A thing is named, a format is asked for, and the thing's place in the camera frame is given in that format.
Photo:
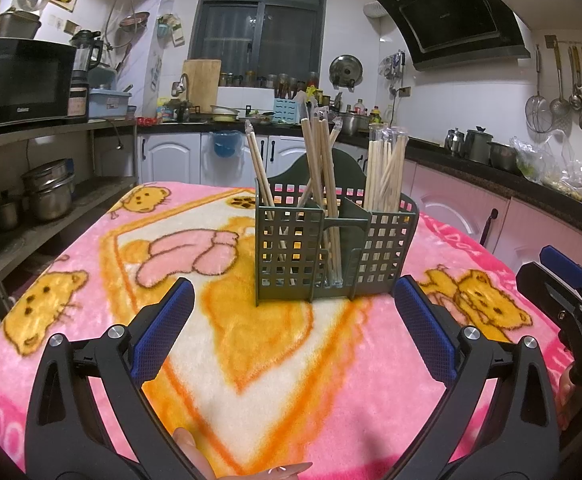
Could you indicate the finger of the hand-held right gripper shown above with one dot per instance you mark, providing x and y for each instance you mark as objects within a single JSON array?
[
  {"x": 541, "y": 290},
  {"x": 566, "y": 265}
]

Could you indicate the stacked steel pots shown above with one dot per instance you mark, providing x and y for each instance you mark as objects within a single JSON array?
[{"x": 48, "y": 192}]

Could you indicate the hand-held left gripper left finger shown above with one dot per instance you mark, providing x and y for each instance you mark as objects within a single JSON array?
[{"x": 171, "y": 320}]

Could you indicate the yellow bowl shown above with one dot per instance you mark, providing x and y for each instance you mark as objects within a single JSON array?
[{"x": 225, "y": 113}]

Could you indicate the brown wall socket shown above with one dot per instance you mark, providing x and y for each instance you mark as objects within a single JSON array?
[
  {"x": 404, "y": 91},
  {"x": 73, "y": 25}
]

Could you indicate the clear plastic bag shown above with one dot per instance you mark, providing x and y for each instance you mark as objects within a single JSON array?
[{"x": 551, "y": 165}]

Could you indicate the grey metal container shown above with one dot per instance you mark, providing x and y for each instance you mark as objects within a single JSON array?
[{"x": 16, "y": 26}]

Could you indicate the blender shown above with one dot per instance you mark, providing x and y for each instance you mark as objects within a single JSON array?
[{"x": 85, "y": 57}]

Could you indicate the blue plastic basin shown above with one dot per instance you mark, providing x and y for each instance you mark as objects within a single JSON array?
[{"x": 226, "y": 145}]

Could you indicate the steel utensil rail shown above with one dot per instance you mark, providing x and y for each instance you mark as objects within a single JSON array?
[{"x": 571, "y": 42}]

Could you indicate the hanging plastic bag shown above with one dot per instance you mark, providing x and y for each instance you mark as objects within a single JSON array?
[{"x": 171, "y": 30}]

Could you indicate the row of spice jars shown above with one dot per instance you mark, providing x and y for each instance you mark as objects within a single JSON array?
[{"x": 266, "y": 81}]

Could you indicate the steel spoon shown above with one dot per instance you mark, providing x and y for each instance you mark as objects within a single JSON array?
[{"x": 577, "y": 97}]

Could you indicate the hanging kitchen tools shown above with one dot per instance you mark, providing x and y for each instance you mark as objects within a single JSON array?
[{"x": 393, "y": 65}]

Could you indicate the white exhaust duct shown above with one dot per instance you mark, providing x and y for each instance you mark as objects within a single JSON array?
[{"x": 374, "y": 8}]

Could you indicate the black kitchen countertop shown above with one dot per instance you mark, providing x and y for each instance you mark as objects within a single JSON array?
[{"x": 436, "y": 152}]

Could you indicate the copper hanging pan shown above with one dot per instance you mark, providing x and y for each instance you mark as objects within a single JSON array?
[{"x": 134, "y": 21}]

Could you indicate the wooden cutting board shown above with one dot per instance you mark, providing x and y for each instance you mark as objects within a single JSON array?
[{"x": 201, "y": 82}]

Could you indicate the large steel stockpot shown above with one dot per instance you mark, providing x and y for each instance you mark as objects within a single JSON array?
[{"x": 353, "y": 124}]

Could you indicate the row of condiment bottles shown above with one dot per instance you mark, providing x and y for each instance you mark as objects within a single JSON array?
[{"x": 373, "y": 114}]

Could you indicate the steel faucet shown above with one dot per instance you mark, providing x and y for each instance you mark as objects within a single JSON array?
[{"x": 182, "y": 87}]

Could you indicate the person's left hand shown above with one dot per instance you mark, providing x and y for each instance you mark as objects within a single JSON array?
[{"x": 193, "y": 452}]

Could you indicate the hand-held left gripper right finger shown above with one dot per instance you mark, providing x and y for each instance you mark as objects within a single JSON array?
[{"x": 421, "y": 325}]

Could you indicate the red packet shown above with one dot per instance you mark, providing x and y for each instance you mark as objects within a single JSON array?
[{"x": 146, "y": 120}]

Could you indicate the blue knife block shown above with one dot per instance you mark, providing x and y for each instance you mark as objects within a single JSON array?
[{"x": 285, "y": 110}]

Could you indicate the white base cabinets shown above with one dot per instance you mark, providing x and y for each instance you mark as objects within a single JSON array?
[{"x": 171, "y": 155}]

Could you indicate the black range hood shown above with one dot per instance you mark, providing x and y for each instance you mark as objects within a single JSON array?
[{"x": 451, "y": 10}]

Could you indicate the small steel pot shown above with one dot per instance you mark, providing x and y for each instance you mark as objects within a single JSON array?
[{"x": 6, "y": 212}]

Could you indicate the metal shelf rack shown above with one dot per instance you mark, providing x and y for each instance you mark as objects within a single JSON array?
[{"x": 111, "y": 127}]

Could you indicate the steel pot lid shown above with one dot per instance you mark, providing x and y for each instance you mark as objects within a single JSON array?
[{"x": 346, "y": 71}]

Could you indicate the printed pink blanket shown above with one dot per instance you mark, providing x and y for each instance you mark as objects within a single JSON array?
[{"x": 271, "y": 360}]

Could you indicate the dark window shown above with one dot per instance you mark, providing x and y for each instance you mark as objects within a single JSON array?
[{"x": 261, "y": 20}]

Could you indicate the black microwave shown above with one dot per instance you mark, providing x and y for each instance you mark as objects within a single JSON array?
[{"x": 21, "y": 85}]

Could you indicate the person's right hand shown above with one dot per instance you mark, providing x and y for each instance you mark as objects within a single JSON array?
[{"x": 566, "y": 400}]

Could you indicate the tall steel lidded pot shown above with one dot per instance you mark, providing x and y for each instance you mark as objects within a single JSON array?
[{"x": 477, "y": 146}]

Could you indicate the pink base cabinets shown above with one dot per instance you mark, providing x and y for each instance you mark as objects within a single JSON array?
[{"x": 471, "y": 200}]

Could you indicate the bunch of wooden chopsticks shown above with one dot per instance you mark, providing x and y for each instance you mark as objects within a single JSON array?
[{"x": 386, "y": 170}]

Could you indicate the green utensil holder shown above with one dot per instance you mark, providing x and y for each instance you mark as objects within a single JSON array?
[{"x": 351, "y": 171}]

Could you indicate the small steel kettle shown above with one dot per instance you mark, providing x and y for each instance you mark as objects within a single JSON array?
[{"x": 454, "y": 144}]

